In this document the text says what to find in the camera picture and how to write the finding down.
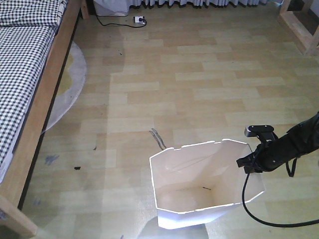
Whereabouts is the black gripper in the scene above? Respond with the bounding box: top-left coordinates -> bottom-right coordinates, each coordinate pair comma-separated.
236,143 -> 279,174

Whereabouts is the white plastic trash bin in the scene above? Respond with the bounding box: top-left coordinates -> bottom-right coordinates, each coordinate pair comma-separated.
150,139 -> 252,230

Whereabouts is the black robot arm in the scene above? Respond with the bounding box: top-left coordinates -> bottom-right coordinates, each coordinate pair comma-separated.
236,114 -> 319,174

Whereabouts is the wooden furniture leg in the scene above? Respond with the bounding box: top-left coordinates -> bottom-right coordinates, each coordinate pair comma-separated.
278,0 -> 319,56

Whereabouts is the grey pleated curtain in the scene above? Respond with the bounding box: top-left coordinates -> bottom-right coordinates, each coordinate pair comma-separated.
125,0 -> 283,7

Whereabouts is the grey round rug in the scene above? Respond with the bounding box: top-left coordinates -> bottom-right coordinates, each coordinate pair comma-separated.
41,41 -> 87,133

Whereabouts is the white sheer curtain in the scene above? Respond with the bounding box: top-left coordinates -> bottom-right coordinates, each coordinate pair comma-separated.
93,0 -> 129,16

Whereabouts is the black white checkered bedding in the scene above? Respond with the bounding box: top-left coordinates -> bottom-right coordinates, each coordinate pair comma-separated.
0,0 -> 68,169

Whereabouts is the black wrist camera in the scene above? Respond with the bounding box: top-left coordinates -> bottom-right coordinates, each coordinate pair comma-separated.
244,124 -> 278,143

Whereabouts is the black robot camera cable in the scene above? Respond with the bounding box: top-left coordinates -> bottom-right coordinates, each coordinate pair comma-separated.
242,171 -> 319,228

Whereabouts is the wooden bed frame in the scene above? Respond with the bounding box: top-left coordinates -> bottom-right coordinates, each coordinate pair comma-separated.
0,0 -> 89,238

